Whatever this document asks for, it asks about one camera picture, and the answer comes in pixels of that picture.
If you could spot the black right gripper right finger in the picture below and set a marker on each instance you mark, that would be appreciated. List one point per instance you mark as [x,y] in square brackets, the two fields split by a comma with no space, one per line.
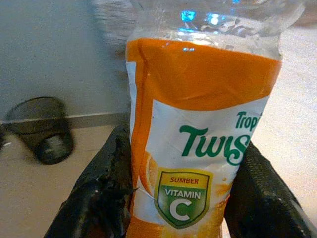
[262,203]

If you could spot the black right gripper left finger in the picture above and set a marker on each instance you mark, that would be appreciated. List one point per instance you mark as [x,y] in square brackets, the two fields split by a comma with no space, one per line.
[99,198]

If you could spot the orange label plastic juice bottle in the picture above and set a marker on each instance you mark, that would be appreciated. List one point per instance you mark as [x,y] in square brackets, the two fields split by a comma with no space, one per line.
[198,86]

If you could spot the black mesh waste bin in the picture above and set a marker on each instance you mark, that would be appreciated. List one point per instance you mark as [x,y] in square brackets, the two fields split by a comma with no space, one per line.
[49,138]

